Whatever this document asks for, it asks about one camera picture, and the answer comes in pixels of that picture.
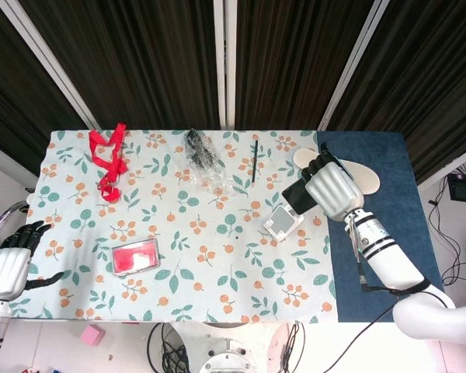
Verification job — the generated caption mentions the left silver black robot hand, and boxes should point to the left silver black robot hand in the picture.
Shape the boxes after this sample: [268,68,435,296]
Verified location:
[0,221,65,302]

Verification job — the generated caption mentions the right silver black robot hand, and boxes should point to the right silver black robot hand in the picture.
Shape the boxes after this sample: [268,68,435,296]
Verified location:
[301,142,366,221]

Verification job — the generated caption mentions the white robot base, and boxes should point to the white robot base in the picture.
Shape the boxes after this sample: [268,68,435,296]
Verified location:
[170,321,308,373]

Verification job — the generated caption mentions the white plastic holder tray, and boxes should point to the white plastic holder tray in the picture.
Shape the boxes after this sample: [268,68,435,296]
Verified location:
[263,204,305,242]

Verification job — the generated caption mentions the white shoe insole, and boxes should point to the white shoe insole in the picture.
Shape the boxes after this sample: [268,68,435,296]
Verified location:
[293,148,382,197]

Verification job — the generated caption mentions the blue felt table mat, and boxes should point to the blue felt table mat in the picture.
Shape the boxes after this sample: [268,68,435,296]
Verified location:
[315,131,446,324]

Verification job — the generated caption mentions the black pencil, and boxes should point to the black pencil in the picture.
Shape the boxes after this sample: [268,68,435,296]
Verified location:
[250,139,260,189]

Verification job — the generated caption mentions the pink foam cube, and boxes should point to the pink foam cube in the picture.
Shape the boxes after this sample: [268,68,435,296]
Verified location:
[80,325,106,347]

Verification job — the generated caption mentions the black monitor device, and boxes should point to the black monitor device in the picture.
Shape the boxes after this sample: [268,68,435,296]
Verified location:
[447,172,466,204]

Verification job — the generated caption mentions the red card in clear case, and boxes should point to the red card in clear case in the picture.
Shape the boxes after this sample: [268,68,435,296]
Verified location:
[110,237,162,278]

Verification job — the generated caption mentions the crumpled clear plastic bag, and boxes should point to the crumpled clear plastic bag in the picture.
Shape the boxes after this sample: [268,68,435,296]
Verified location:
[183,128,236,196]

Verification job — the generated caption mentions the floral fruit print tablecloth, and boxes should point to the floral fruit print tablecloth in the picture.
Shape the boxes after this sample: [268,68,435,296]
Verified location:
[8,129,337,325]

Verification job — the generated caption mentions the black pleated curtain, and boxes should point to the black pleated curtain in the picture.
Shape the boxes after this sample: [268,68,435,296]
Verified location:
[0,0,466,188]

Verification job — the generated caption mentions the metal chair rail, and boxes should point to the metal chair rail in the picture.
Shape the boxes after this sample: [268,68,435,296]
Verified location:
[0,200,30,242]

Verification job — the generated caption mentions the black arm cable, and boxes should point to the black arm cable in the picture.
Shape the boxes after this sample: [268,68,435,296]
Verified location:
[322,248,451,373]

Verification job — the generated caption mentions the black floor cables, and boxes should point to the black floor cables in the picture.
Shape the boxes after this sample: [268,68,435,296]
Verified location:
[428,197,466,289]

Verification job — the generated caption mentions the white frame post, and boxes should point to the white frame post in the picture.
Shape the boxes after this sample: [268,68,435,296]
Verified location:
[0,0,100,131]
[213,0,238,131]
[318,0,398,131]

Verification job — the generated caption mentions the red ribbon lanyard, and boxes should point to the red ribbon lanyard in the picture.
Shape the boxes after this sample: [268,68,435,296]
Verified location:
[88,122,130,204]

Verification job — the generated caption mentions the black cable bundle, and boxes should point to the black cable bundle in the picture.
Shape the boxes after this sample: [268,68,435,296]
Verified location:
[146,322,191,373]

